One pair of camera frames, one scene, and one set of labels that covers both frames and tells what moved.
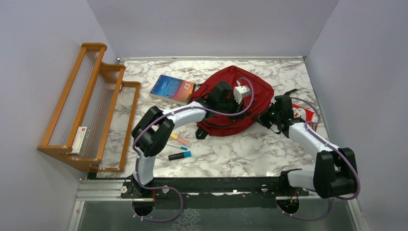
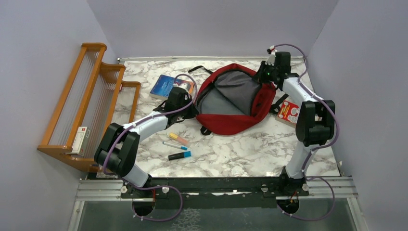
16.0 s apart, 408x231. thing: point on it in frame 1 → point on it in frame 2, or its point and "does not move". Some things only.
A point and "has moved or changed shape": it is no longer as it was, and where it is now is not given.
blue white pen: x=181 y=147 does not move
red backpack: x=244 y=85 has moved or changed shape
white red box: x=81 y=140 does not move
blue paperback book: x=173 y=89 does not move
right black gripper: x=262 y=117 → x=259 y=75
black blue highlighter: x=180 y=155 does not move
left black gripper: x=237 y=117 → x=193 y=113
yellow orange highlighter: x=179 y=139 does not move
